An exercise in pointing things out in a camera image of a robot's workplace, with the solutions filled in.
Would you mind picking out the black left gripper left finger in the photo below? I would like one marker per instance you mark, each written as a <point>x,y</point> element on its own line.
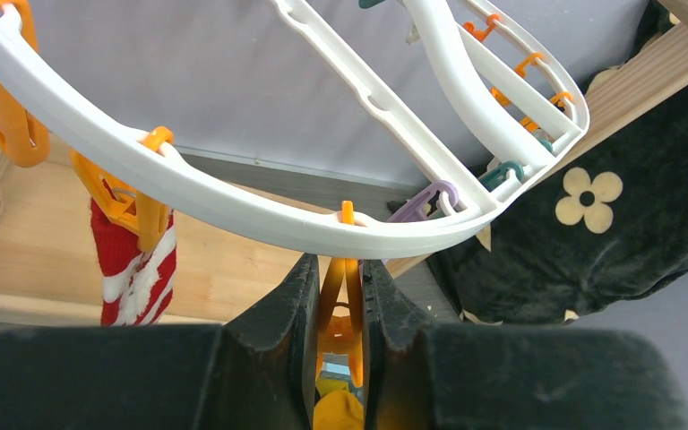
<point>254,372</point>

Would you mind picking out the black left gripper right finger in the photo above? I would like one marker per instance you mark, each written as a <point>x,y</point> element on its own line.
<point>425,374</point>

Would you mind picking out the mustard yellow sock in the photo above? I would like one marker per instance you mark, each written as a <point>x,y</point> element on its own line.
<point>338,407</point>

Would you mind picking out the orange clothes peg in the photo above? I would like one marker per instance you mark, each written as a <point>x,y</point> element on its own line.
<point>341,317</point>
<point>23,139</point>
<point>122,204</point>

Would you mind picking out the red white striped santa sock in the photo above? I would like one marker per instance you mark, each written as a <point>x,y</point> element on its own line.
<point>136,287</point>

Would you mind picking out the wooden hanger stand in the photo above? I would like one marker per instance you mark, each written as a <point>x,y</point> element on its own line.
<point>138,179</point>

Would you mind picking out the lilac clothes peg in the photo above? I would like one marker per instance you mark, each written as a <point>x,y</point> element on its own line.
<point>420,206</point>

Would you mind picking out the teal clothes peg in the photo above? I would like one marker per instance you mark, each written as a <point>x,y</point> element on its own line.
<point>498,175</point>

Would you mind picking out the black floral plush blanket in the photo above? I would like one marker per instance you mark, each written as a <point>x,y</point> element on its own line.
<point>610,226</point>

